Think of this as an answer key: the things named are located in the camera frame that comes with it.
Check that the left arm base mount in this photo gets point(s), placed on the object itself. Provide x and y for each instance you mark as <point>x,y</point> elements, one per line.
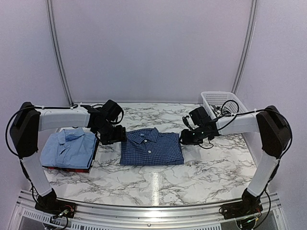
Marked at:
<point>58,208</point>

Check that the aluminium corner post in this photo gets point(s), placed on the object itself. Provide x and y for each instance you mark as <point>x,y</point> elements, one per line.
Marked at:
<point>56,48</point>
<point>246,45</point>

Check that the right aluminium corner post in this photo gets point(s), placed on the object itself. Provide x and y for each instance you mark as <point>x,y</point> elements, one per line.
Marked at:
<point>246,45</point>

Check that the black white plaid shirt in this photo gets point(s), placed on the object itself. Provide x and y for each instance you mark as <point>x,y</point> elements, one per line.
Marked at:
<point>219,111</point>

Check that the blue checkered long sleeve shirt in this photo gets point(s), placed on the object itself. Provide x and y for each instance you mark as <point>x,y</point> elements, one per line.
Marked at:
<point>149,147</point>

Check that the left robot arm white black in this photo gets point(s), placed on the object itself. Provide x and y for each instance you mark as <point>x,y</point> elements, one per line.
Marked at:
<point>24,126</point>

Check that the red black plaid shirt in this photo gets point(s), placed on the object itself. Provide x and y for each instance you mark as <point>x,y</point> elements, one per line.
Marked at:
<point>85,170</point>

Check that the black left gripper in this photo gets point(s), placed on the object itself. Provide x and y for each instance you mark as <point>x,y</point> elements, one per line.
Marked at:
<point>120,136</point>

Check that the left aluminium corner post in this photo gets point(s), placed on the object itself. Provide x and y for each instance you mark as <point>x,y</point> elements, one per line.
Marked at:
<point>56,48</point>

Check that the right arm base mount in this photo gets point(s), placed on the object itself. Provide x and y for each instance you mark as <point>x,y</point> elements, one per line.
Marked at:
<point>239,209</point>

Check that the aluminium front frame rail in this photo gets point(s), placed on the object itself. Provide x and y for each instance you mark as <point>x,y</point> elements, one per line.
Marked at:
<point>90,216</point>

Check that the light blue shirt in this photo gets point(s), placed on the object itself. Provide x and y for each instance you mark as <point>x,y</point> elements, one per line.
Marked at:
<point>69,148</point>

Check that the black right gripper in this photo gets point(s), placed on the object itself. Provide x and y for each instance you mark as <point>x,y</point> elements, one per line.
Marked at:
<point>185,139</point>

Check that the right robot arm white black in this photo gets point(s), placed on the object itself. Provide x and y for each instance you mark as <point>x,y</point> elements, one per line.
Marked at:
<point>275,134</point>

